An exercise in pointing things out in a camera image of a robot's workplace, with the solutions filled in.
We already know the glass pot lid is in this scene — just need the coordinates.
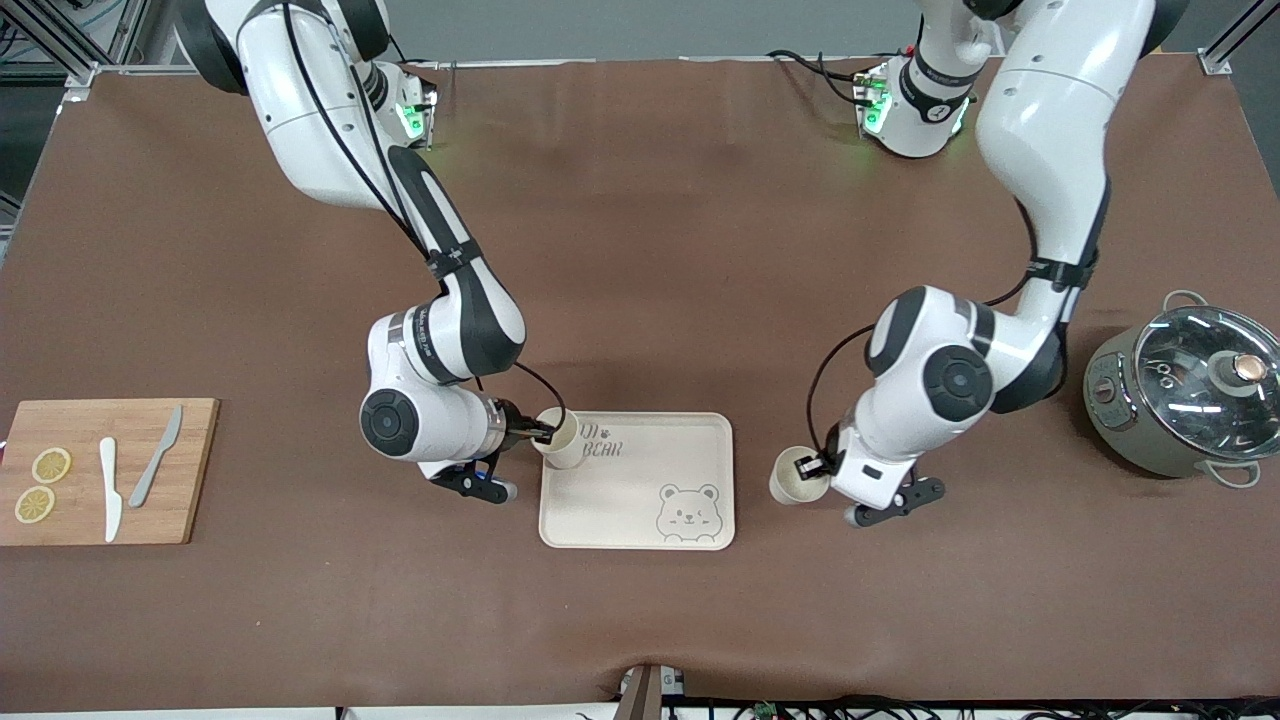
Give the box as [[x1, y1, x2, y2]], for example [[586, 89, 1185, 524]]
[[1133, 305, 1280, 461]]

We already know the black base cable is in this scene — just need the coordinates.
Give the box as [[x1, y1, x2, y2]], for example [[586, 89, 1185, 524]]
[[767, 48, 871, 106]]

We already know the bamboo cutting board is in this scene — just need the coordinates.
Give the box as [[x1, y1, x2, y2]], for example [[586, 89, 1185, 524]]
[[0, 398, 221, 547]]

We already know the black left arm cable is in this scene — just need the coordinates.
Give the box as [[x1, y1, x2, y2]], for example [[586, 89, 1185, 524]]
[[806, 195, 1046, 456]]

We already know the grey-green cooking pot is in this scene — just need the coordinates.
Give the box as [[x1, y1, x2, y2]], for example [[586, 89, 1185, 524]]
[[1083, 290, 1280, 489]]

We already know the cream bear print tray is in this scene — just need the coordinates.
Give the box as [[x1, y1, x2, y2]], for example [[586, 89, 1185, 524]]
[[538, 411, 737, 552]]

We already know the white plastic cup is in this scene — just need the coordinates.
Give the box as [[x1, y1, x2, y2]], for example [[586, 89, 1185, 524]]
[[768, 445, 833, 506], [532, 405, 587, 471]]

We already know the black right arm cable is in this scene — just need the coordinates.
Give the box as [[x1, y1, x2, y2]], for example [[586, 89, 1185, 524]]
[[283, 0, 569, 416]]

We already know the white plastic knife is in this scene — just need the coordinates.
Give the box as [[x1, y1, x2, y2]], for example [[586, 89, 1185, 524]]
[[98, 437, 124, 544]]

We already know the grey plastic knife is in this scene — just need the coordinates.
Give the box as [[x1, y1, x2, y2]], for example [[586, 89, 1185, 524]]
[[128, 404, 185, 509]]

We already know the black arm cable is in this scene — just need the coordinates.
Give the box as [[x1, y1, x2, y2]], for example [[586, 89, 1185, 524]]
[[806, 195, 1046, 456], [283, 0, 569, 416]]

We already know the aluminium frame strut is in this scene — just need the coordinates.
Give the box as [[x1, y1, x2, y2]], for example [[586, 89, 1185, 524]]
[[1197, 0, 1280, 76], [0, 0, 176, 106]]

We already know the brown table cover sheet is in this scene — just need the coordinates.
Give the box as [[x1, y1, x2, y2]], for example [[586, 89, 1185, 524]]
[[0, 55, 1280, 713]]

